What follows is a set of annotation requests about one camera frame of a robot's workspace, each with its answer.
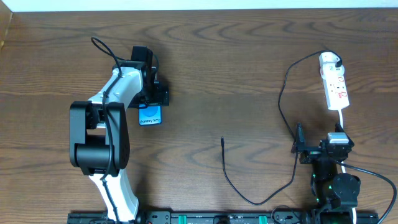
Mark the blue screen Galaxy smartphone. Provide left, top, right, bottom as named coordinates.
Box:
left=139, top=106, right=162, bottom=126

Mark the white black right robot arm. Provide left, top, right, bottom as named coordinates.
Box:
left=292, top=123, right=361, bottom=223

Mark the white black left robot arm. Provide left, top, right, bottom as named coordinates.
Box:
left=69, top=46, right=170, bottom=223

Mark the white power strip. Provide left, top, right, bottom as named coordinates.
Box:
left=319, top=52, right=349, bottom=111

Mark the white USB wall charger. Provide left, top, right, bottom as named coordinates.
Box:
left=320, top=62, right=345, bottom=80

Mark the black USB charging cable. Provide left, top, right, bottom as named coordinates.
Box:
left=220, top=49, right=343, bottom=206

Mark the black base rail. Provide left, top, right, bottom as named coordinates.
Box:
left=66, top=209, right=379, bottom=224

